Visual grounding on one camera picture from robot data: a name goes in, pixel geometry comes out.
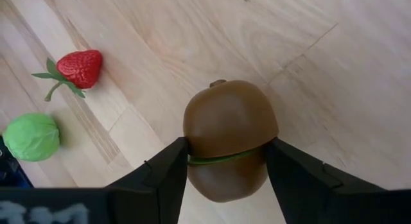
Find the black metal table frame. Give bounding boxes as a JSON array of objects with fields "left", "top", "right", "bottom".
[{"left": 0, "top": 135, "right": 35, "bottom": 189}]

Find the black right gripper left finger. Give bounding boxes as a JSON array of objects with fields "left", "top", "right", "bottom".
[{"left": 105, "top": 136, "right": 189, "bottom": 224}]

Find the red toy strawberry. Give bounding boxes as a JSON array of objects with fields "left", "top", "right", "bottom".
[{"left": 31, "top": 49, "right": 103, "bottom": 102}]

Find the round green toy vegetable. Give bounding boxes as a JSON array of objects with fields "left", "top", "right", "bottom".
[{"left": 2, "top": 112, "right": 61, "bottom": 163}]

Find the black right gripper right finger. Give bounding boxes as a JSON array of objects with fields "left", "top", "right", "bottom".
[{"left": 264, "top": 137, "right": 386, "bottom": 224}]

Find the brown toy kiwi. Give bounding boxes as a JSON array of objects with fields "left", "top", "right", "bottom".
[{"left": 182, "top": 78, "right": 279, "bottom": 204}]

